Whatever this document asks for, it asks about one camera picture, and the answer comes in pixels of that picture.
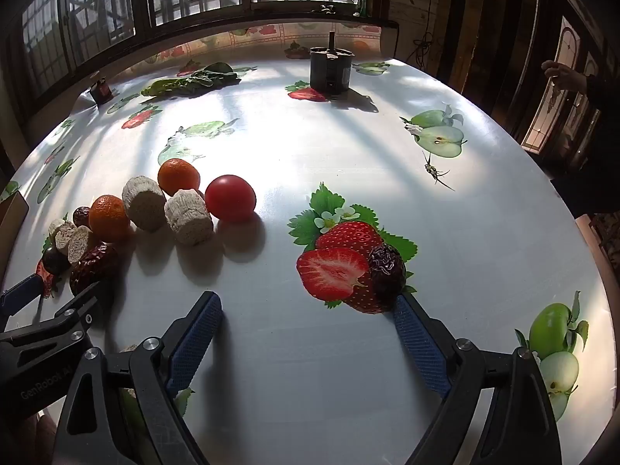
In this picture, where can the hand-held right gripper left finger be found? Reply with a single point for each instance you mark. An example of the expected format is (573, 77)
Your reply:
(193, 344)

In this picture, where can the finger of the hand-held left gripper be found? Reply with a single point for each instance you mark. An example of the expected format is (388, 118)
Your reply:
(77, 315)
(22, 293)

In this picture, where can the red tomato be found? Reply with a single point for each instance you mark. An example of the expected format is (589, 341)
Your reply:
(230, 198)

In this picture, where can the white printed tablecloth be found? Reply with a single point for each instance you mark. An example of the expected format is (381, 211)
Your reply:
(315, 155)

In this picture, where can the black can with stick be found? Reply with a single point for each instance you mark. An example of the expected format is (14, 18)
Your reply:
(329, 75)

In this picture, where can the wooden door with patterned glass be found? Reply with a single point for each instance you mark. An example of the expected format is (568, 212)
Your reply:
(547, 121)

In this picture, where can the dark wrinkled date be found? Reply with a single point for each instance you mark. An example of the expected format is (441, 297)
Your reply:
(386, 271)

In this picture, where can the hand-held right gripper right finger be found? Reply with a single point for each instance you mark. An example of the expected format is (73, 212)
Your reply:
(421, 348)

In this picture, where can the dark round grape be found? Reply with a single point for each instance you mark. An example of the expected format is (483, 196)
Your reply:
(54, 260)

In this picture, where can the small peeled sugarcane piece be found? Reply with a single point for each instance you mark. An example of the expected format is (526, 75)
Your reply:
(81, 250)
(54, 226)
(64, 240)

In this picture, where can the small red date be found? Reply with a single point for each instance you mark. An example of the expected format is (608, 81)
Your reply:
(81, 215)

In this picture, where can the large red date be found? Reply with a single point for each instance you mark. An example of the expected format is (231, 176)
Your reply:
(94, 269)

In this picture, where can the green leafy vegetable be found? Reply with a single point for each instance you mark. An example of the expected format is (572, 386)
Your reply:
(193, 80)

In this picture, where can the orange mandarin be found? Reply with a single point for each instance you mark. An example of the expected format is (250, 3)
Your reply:
(178, 177)
(109, 218)

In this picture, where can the patterned brown cloth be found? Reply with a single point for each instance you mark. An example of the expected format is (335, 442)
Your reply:
(605, 242)

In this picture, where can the green bottle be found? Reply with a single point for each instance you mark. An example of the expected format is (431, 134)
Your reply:
(363, 0)

